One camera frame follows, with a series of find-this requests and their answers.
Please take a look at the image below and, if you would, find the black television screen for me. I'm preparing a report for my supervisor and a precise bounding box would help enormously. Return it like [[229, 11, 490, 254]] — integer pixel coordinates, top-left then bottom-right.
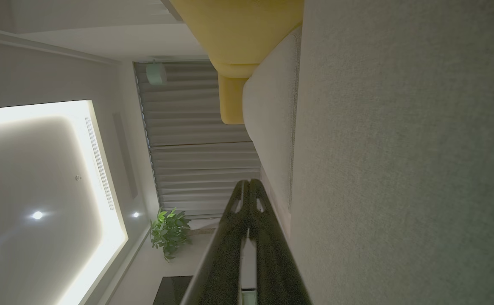
[[153, 275, 193, 305]]

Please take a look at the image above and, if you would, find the grey pleated curtain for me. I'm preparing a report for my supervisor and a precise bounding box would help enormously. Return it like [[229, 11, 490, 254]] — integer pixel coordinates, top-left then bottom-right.
[[133, 61, 261, 219]]

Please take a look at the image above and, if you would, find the yellow sofa section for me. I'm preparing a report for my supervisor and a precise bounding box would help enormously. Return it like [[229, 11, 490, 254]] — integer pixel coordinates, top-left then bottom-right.
[[168, 0, 304, 125]]

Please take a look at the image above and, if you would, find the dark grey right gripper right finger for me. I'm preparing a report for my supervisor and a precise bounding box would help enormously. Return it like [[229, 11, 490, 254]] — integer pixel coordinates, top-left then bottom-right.
[[249, 180, 313, 305]]

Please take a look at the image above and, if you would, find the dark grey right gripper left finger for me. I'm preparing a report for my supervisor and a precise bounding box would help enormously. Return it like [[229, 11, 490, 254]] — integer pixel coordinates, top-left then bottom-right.
[[181, 180, 250, 305]]

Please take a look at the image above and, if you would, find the green potted plant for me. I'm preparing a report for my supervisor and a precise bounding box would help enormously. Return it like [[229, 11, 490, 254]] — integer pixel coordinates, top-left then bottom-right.
[[150, 207, 192, 262]]

